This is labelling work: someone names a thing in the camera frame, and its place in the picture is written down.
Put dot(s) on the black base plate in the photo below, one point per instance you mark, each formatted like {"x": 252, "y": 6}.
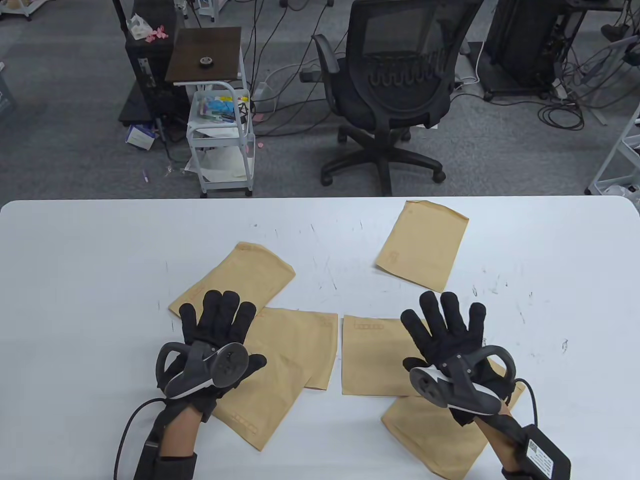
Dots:
{"x": 133, "y": 107}

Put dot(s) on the black right sensor box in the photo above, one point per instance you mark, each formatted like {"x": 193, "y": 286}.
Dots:
{"x": 542, "y": 455}

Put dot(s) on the white metal rack frame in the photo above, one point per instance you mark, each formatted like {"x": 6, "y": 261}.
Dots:
{"x": 612, "y": 160}

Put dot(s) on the white paper sheets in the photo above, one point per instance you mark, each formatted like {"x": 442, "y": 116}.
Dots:
{"x": 222, "y": 167}

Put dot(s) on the black mesh office chair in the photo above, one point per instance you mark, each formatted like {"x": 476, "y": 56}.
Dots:
{"x": 400, "y": 100}

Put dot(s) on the white and blue box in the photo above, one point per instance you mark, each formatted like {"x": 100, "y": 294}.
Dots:
{"x": 140, "y": 137}

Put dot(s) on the white trolley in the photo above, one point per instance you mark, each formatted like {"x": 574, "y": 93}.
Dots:
{"x": 22, "y": 7}

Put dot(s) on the grey right hand controller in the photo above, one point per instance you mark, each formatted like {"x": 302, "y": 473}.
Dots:
{"x": 450, "y": 389}

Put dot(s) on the black left sensor box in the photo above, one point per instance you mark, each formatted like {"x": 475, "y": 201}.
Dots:
{"x": 147, "y": 462}

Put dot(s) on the black sensor box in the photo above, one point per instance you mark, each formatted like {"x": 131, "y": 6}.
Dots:
{"x": 147, "y": 462}
{"x": 542, "y": 455}

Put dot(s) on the clear plastic bag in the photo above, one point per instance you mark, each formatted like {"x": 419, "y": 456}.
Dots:
{"x": 138, "y": 26}

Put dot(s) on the crumpled plastic bag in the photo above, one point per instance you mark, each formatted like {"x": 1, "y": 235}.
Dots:
{"x": 620, "y": 191}

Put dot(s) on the white stand legs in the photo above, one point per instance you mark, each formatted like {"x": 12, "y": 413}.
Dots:
{"x": 205, "y": 9}

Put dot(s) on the white cart with brown top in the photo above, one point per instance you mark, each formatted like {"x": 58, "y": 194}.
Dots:
{"x": 205, "y": 50}

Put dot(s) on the black equipment cabinet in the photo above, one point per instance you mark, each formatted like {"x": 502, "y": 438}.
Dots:
{"x": 520, "y": 45}

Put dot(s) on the grey hand controller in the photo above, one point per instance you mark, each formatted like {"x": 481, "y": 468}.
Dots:
{"x": 450, "y": 389}
{"x": 230, "y": 366}

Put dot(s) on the dark tape roll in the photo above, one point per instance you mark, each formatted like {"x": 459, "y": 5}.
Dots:
{"x": 206, "y": 62}

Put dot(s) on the pink paper scrap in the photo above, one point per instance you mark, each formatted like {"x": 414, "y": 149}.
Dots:
{"x": 258, "y": 118}

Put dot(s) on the black computer tower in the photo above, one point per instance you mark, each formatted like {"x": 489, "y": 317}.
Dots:
{"x": 150, "y": 65}

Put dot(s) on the person's left forearm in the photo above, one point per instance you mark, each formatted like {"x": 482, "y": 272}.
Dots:
{"x": 181, "y": 432}

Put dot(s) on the blue packet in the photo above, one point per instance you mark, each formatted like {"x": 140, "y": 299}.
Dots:
{"x": 219, "y": 106}

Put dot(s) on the person's left hand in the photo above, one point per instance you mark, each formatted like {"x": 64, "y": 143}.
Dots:
{"x": 220, "y": 320}

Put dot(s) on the grey left hand controller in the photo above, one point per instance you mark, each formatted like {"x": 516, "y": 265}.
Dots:
{"x": 230, "y": 366}

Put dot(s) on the person's right hand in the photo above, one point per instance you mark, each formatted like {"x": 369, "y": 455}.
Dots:
{"x": 445, "y": 330}

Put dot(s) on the pink paper scraps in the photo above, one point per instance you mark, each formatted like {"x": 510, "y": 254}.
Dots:
{"x": 159, "y": 34}

